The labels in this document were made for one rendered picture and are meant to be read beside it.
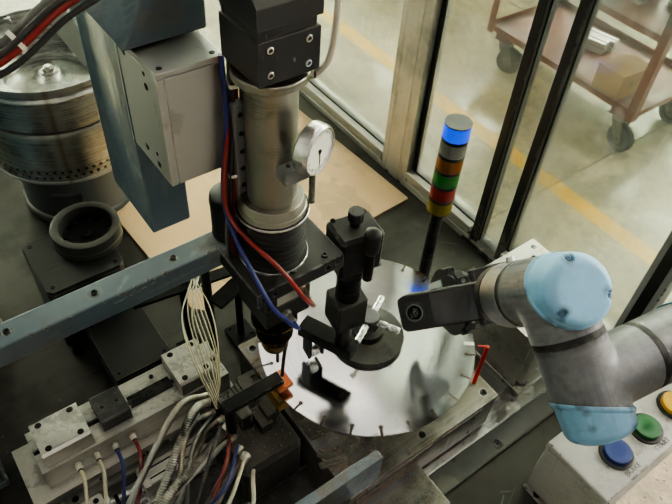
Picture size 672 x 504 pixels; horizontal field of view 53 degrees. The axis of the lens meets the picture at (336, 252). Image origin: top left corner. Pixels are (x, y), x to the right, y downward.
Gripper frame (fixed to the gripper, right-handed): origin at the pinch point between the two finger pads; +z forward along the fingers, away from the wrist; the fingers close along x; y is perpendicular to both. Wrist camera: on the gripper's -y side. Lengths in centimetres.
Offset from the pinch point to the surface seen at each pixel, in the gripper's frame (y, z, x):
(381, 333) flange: -6.5, 5.2, -3.0
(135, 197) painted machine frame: -36.4, -9.7, 21.2
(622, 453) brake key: 21.6, -4.3, -27.3
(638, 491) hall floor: 77, 79, -70
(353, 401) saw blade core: -13.8, 1.9, -11.0
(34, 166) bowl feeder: -54, 41, 40
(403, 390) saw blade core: -6.3, 1.8, -11.4
